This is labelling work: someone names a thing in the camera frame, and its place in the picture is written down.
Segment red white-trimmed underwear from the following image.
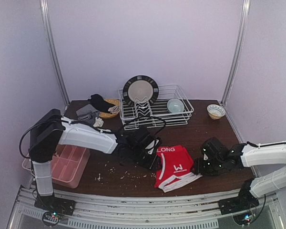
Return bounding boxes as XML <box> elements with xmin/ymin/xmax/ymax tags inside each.
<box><xmin>154</xmin><ymin>145</ymin><xmax>202</xmax><ymax>193</ymax></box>

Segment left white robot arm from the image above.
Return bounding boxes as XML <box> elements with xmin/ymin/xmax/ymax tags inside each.
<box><xmin>19</xmin><ymin>109</ymin><xmax>162</xmax><ymax>198</ymax></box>

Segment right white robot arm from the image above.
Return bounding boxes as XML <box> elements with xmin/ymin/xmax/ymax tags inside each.
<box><xmin>191</xmin><ymin>137</ymin><xmax>286</xmax><ymax>198</ymax></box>

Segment striped navy underwear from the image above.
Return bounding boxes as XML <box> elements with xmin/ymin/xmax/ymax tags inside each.
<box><xmin>76</xmin><ymin>104</ymin><xmax>104</xmax><ymax>127</ymax></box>

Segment white cream sock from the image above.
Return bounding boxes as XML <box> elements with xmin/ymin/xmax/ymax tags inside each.
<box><xmin>108</xmin><ymin>105</ymin><xmax>120</xmax><ymax>114</ymax></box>

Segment patterned white yellow bowl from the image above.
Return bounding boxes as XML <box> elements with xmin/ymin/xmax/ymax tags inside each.
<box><xmin>207</xmin><ymin>104</ymin><xmax>226</xmax><ymax>120</ymax></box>

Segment light blue bowl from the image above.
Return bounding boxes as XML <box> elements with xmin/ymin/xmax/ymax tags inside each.
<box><xmin>167</xmin><ymin>98</ymin><xmax>184</xmax><ymax>113</ymax></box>

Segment black rimmed grey plate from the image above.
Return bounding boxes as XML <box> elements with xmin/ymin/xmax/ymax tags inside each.
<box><xmin>122</xmin><ymin>75</ymin><xmax>159</xmax><ymax>106</ymax></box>

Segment pink plastic organizer box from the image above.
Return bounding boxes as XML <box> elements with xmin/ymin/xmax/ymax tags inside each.
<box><xmin>22</xmin><ymin>145</ymin><xmax>91</xmax><ymax>189</ymax></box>

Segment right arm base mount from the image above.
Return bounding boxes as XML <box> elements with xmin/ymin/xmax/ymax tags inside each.
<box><xmin>218</xmin><ymin>189</ymin><xmax>266</xmax><ymax>227</ymax></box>

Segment white wire dish rack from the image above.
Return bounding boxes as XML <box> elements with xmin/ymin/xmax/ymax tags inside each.
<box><xmin>118</xmin><ymin>85</ymin><xmax>194</xmax><ymax>131</ymax></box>

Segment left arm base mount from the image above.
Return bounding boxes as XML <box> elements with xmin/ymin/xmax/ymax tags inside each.
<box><xmin>34</xmin><ymin>198</ymin><xmax>76</xmax><ymax>228</ymax></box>

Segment left metal frame post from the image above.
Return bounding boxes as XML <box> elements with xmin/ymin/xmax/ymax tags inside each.
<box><xmin>40</xmin><ymin>0</ymin><xmax>70</xmax><ymax>106</ymax></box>

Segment metal frame post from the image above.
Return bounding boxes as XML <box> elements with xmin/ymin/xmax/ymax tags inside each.
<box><xmin>40</xmin><ymin>0</ymin><xmax>70</xmax><ymax>106</ymax></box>
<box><xmin>221</xmin><ymin>0</ymin><xmax>251</xmax><ymax>107</ymax></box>

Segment right metal frame post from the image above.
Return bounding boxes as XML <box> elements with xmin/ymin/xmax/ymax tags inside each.
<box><xmin>221</xmin><ymin>0</ymin><xmax>251</xmax><ymax>107</ymax></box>

